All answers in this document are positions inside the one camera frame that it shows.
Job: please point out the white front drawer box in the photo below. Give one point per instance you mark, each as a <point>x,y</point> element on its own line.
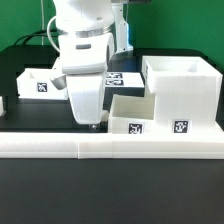
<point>131,114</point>

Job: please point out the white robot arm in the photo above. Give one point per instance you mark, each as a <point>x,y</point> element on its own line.
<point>85,18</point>

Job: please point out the white drawer cabinet frame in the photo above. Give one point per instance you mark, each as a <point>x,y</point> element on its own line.
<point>186,89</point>

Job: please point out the white L-shaped fence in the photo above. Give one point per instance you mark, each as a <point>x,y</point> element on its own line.
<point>85,146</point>

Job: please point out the white fiducial marker sheet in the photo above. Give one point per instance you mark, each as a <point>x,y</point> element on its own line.
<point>124,80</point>

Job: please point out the white drawer box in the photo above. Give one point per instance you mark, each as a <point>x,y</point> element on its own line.
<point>46,84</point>
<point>131,114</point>

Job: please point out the white rear drawer box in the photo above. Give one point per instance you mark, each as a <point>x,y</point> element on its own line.
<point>46,84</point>

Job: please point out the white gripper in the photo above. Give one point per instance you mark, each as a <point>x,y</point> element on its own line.
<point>82,69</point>

